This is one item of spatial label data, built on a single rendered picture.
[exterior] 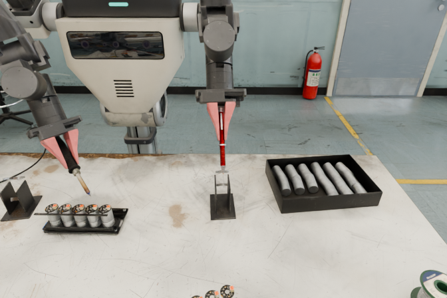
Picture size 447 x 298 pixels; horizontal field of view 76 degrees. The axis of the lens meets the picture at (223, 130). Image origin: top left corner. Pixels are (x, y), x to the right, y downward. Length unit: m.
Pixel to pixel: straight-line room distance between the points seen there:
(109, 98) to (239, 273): 0.71
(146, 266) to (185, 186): 0.24
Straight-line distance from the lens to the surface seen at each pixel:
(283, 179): 0.75
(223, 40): 0.53
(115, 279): 0.62
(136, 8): 1.02
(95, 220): 0.68
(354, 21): 3.31
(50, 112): 0.69
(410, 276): 0.69
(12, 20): 0.71
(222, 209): 0.69
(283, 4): 3.13
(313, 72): 3.16
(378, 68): 3.55
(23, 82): 0.63
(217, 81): 0.58
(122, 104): 1.04
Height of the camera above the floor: 1.24
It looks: 29 degrees down
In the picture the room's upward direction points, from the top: straight up
